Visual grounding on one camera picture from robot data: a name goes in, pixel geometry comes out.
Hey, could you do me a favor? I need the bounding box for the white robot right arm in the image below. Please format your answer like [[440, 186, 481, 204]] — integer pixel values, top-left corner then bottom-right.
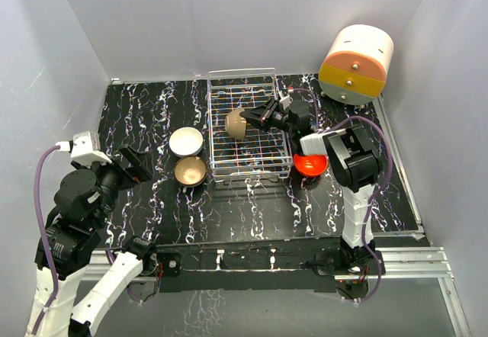
[[238, 98, 382, 277]]

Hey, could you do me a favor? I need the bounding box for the red bowl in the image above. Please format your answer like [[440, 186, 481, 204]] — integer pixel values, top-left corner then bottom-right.
[[294, 154, 329, 177]]

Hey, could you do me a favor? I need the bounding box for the round mini drawer cabinet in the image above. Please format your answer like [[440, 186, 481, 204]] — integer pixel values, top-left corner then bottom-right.
[[318, 24, 394, 106]]

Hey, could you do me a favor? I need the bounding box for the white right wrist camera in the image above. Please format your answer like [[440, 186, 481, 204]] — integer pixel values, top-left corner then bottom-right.
[[278, 90, 291, 112]]

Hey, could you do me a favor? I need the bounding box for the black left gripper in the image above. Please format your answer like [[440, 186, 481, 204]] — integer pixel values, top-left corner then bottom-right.
[[74, 143, 153, 226]]

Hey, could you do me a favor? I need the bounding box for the aluminium frame rail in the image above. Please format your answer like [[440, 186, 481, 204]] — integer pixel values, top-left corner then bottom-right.
[[26, 247, 472, 337]]

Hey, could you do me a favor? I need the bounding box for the black bowl with beige outside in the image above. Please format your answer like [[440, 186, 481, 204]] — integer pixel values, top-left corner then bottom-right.
[[225, 108, 247, 140]]

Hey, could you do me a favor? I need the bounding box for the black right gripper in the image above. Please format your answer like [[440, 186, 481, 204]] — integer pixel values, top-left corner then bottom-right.
[[241, 98, 296, 136]]

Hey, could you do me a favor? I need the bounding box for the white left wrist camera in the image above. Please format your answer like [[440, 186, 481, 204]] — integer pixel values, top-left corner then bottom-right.
[[71, 131, 112, 167]]

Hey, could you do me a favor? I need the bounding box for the tan bowl with brown rim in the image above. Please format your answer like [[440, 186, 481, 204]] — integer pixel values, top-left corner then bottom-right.
[[174, 156, 207, 187]]

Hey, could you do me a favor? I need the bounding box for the white wire dish rack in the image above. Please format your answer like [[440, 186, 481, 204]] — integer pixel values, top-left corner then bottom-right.
[[207, 68, 293, 182]]

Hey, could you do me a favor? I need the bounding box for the white bowl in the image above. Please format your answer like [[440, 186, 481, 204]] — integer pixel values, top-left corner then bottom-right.
[[169, 127, 204, 158]]

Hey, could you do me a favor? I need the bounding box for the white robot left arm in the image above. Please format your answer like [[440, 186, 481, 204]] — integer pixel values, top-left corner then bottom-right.
[[26, 141, 158, 336]]

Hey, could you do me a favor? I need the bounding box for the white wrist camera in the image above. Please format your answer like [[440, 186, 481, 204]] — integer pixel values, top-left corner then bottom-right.
[[71, 131, 112, 167], [278, 90, 291, 112]]

